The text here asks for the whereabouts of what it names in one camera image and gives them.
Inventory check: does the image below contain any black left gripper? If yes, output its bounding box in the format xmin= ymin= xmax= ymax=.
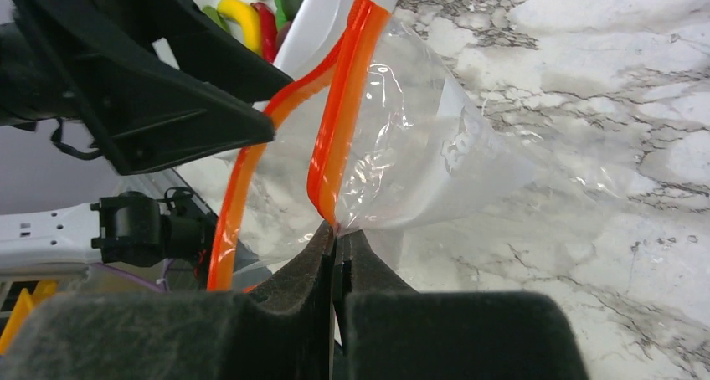
xmin=1 ymin=0 xmax=293 ymax=176

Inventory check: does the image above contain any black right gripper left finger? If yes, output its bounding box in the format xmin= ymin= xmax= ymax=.
xmin=1 ymin=223 xmax=336 ymax=379

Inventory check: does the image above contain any red chili pepper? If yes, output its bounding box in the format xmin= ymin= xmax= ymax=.
xmin=251 ymin=2 xmax=277 ymax=63

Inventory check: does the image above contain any yellow banana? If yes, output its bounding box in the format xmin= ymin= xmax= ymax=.
xmin=217 ymin=0 xmax=263 ymax=56

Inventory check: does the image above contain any white plastic bin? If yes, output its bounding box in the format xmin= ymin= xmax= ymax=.
xmin=149 ymin=0 xmax=404 ymax=201

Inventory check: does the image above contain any green chili pepper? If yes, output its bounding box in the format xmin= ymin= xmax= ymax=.
xmin=274 ymin=0 xmax=287 ymax=30

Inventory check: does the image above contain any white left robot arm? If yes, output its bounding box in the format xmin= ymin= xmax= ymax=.
xmin=1 ymin=0 xmax=291 ymax=270

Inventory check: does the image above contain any green leaf vegetable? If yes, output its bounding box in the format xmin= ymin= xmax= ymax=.
xmin=201 ymin=5 xmax=231 ymax=33

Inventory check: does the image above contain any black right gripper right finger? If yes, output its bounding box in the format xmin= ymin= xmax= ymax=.
xmin=333 ymin=231 xmax=588 ymax=379

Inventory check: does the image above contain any clear orange-zipper zip bag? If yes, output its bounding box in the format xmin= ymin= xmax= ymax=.
xmin=207 ymin=0 xmax=542 ymax=290

